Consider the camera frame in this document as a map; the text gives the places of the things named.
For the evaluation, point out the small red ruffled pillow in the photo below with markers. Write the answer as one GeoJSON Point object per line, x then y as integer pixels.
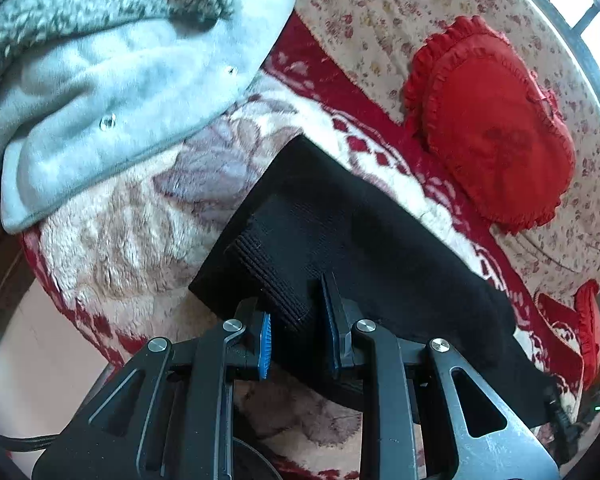
{"type": "Point", "coordinates": [582, 330]}

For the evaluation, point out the floral quilted bedspread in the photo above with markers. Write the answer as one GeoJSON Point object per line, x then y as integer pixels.
{"type": "Point", "coordinates": [430, 25]}

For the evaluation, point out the grey fleece jacket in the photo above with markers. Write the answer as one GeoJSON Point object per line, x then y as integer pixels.
{"type": "Point", "coordinates": [105, 75]}

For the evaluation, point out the red and cream plush blanket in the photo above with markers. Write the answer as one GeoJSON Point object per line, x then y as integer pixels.
{"type": "Point", "coordinates": [190, 185]}

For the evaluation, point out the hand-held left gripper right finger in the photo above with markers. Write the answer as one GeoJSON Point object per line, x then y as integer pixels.
{"type": "Point", "coordinates": [333, 330]}

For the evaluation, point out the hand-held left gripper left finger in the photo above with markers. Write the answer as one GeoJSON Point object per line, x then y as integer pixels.
{"type": "Point", "coordinates": [264, 347]}

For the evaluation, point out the black pants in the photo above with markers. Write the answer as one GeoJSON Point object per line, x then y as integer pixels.
{"type": "Point", "coordinates": [360, 245]}

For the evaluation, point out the red heart-shaped pillow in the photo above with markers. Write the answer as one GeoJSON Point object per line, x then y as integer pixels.
{"type": "Point", "coordinates": [490, 125]}

